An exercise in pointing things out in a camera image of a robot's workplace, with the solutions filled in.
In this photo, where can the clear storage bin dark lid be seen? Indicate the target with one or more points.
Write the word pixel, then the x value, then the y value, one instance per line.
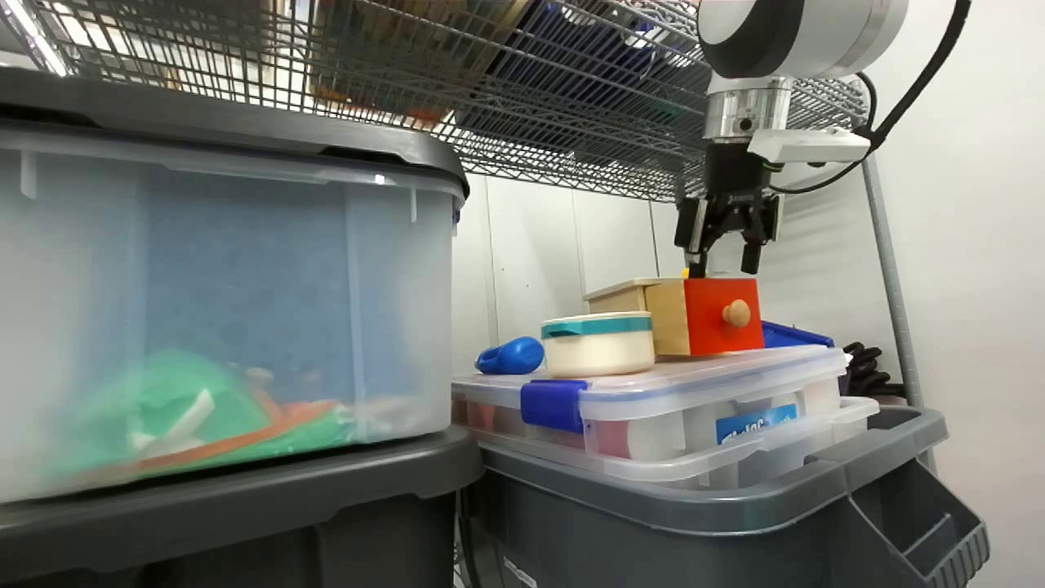
pixel 216 303

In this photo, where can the large clear lidded plastic container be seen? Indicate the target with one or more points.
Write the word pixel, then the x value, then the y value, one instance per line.
pixel 674 402

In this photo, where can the grey plastic tote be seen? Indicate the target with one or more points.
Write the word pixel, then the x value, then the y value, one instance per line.
pixel 706 533

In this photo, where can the orange flat item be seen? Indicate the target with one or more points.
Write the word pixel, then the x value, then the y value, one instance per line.
pixel 295 419

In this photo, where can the red-front wooden drawer with knob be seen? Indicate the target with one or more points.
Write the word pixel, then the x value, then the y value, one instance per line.
pixel 723 315

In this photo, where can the blue ball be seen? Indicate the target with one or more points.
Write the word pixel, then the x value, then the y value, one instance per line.
pixel 511 353

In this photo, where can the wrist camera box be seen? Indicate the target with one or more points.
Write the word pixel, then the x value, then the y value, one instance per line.
pixel 811 143

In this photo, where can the brown flat box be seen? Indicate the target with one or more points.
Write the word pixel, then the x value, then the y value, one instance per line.
pixel 412 50

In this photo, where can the dark grey tote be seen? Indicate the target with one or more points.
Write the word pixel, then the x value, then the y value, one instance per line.
pixel 216 533

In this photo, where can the light wooden drawer box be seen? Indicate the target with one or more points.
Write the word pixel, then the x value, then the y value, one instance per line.
pixel 643 312

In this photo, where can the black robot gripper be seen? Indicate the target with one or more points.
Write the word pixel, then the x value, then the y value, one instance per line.
pixel 741 179

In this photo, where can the clear plastic container blue label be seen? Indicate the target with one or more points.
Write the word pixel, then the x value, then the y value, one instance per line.
pixel 784 429

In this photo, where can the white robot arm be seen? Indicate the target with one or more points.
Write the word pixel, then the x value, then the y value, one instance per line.
pixel 806 34

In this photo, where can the green plastic bag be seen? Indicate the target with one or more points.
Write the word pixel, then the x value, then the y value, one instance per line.
pixel 166 409

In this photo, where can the dark blue box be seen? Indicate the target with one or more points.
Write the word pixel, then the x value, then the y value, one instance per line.
pixel 568 67

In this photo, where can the cream bowl with teal rim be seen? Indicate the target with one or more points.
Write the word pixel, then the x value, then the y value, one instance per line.
pixel 600 343

